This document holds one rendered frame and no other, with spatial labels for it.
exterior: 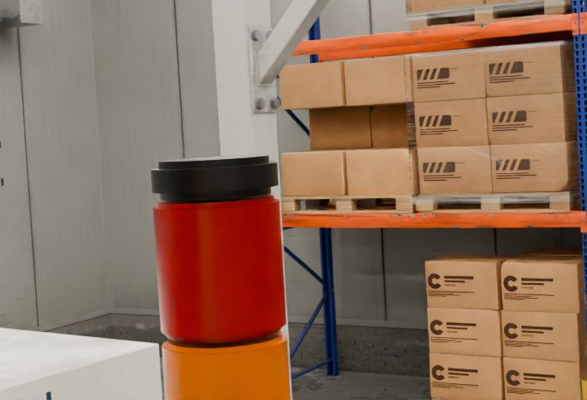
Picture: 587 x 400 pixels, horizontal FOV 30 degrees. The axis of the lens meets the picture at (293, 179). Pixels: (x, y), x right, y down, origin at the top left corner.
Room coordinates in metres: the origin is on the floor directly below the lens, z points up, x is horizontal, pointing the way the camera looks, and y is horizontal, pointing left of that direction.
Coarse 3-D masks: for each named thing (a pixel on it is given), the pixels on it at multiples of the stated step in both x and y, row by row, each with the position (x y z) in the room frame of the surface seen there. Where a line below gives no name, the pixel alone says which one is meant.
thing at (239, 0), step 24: (216, 0) 3.02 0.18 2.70; (240, 0) 2.97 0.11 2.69; (264, 0) 3.03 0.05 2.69; (216, 24) 3.02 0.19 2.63; (240, 24) 2.97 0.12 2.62; (264, 24) 3.03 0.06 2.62; (216, 48) 3.03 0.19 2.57; (240, 48) 2.97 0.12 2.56; (216, 72) 3.03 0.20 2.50; (240, 72) 2.98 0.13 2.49; (240, 96) 2.98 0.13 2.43; (240, 120) 2.98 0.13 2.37; (264, 120) 3.01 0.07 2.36; (240, 144) 2.99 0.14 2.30; (264, 144) 3.00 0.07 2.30; (288, 360) 3.05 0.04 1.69
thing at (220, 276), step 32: (160, 224) 0.42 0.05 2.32; (192, 224) 0.41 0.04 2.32; (224, 224) 0.41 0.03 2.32; (256, 224) 0.41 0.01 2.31; (160, 256) 0.42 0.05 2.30; (192, 256) 0.41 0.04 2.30; (224, 256) 0.41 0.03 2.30; (256, 256) 0.41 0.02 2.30; (160, 288) 0.42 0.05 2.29; (192, 288) 0.41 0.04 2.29; (224, 288) 0.41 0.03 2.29; (256, 288) 0.41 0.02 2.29; (160, 320) 0.43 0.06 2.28; (192, 320) 0.41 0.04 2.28; (224, 320) 0.41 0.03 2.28; (256, 320) 0.41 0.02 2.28
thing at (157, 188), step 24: (168, 168) 0.42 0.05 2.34; (192, 168) 0.41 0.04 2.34; (216, 168) 0.41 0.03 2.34; (240, 168) 0.41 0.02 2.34; (264, 168) 0.42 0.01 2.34; (168, 192) 0.41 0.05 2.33; (192, 192) 0.41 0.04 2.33; (216, 192) 0.41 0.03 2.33; (240, 192) 0.41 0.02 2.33; (264, 192) 0.42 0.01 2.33
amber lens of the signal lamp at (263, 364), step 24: (168, 360) 0.42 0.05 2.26; (192, 360) 0.41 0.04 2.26; (216, 360) 0.41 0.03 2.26; (240, 360) 0.41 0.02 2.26; (264, 360) 0.41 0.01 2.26; (168, 384) 0.42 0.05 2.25; (192, 384) 0.41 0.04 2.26; (216, 384) 0.41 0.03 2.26; (240, 384) 0.41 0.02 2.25; (264, 384) 0.41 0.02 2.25; (288, 384) 0.43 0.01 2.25
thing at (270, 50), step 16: (304, 0) 2.88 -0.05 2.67; (320, 0) 2.87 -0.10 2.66; (288, 16) 2.91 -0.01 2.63; (304, 16) 2.88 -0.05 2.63; (256, 32) 2.96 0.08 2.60; (272, 32) 2.95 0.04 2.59; (288, 32) 2.92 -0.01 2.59; (304, 32) 2.94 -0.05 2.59; (256, 48) 2.98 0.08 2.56; (272, 48) 2.95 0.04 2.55; (288, 48) 2.94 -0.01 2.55; (256, 64) 2.98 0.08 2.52; (272, 64) 2.95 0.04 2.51; (256, 80) 2.97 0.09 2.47; (272, 80) 3.01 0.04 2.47; (256, 96) 2.97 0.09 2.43; (272, 96) 3.03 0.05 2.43; (256, 112) 2.97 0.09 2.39
